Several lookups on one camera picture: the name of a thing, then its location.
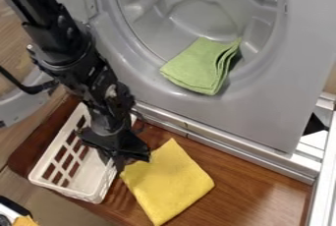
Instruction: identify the white basket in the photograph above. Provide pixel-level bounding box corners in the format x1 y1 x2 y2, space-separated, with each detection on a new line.
28 101 140 204

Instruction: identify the green cloth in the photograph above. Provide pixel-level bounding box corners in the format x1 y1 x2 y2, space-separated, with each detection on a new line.
158 36 244 96

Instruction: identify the yellow cloth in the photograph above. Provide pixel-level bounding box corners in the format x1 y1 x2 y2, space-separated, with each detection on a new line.
118 138 217 226

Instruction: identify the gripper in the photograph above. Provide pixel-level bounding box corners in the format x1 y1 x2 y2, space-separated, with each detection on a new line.
76 125 152 174

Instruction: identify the washing machine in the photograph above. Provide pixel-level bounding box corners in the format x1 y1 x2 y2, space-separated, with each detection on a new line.
0 0 336 186

